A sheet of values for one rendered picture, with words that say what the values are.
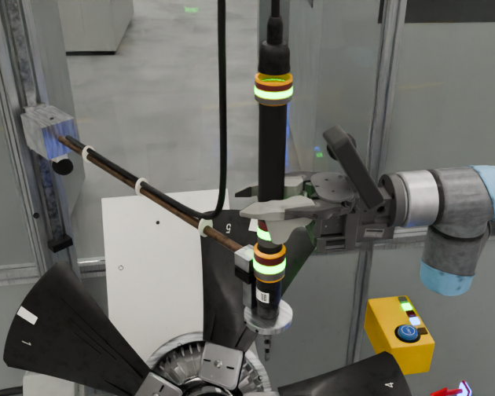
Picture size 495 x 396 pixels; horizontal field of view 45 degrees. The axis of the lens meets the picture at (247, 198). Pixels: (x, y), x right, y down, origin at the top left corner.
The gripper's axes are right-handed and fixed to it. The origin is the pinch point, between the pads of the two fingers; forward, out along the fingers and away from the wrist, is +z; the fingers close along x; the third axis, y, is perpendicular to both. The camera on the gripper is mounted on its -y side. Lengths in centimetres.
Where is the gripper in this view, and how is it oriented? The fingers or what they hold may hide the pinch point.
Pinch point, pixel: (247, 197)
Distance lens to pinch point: 75.7
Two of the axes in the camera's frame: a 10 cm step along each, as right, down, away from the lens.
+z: -9.9, 0.8, -1.3
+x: -1.5, -5.1, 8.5
